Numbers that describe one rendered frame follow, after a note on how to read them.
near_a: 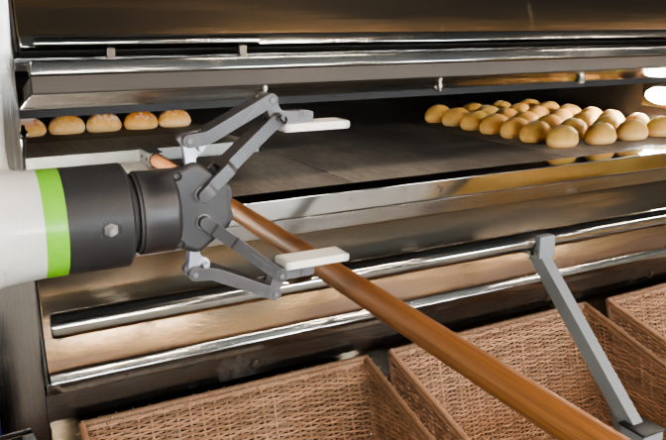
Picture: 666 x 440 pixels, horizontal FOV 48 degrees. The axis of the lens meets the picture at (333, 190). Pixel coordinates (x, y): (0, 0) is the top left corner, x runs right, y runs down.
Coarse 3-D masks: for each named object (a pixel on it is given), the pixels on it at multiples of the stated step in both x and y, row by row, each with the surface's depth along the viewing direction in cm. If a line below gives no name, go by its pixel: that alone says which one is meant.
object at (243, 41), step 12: (168, 36) 110; (180, 36) 111; (192, 36) 112; (204, 36) 112; (216, 36) 113; (228, 36) 114; (240, 36) 115; (252, 36) 116; (36, 48) 102; (48, 48) 102; (60, 48) 103; (72, 48) 104; (84, 48) 105; (96, 48) 105; (108, 48) 106; (240, 48) 115
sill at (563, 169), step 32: (576, 160) 172; (608, 160) 172; (640, 160) 178; (288, 192) 139; (320, 192) 139; (352, 192) 141; (384, 192) 145; (416, 192) 148; (448, 192) 152; (480, 192) 156
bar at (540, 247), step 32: (576, 224) 120; (608, 224) 122; (640, 224) 125; (384, 256) 104; (416, 256) 105; (448, 256) 107; (480, 256) 110; (544, 256) 115; (224, 288) 92; (288, 288) 95; (320, 288) 98; (64, 320) 83; (96, 320) 84; (128, 320) 86; (576, 320) 110; (608, 384) 106; (640, 416) 104
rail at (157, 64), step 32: (32, 64) 97; (64, 64) 99; (96, 64) 101; (128, 64) 103; (160, 64) 105; (192, 64) 107; (224, 64) 110; (256, 64) 112; (288, 64) 114; (320, 64) 117; (352, 64) 120
